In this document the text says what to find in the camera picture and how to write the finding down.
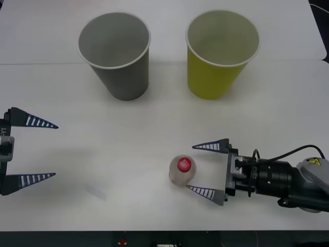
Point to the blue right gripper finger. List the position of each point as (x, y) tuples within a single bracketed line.
[(217, 195), (222, 145)]

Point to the yellow-green plastic bin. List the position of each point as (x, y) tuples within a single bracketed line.
[(210, 82)]

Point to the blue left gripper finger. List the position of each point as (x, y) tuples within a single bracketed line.
[(19, 118), (13, 184)]

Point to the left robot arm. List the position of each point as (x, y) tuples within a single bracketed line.
[(6, 149)]

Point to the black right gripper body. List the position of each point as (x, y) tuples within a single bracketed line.
[(241, 184)]

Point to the red button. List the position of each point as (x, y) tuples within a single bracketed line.
[(122, 242)]

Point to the grey plastic bin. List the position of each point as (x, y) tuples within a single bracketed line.
[(123, 82)]

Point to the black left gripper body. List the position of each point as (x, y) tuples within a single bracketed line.
[(5, 128)]

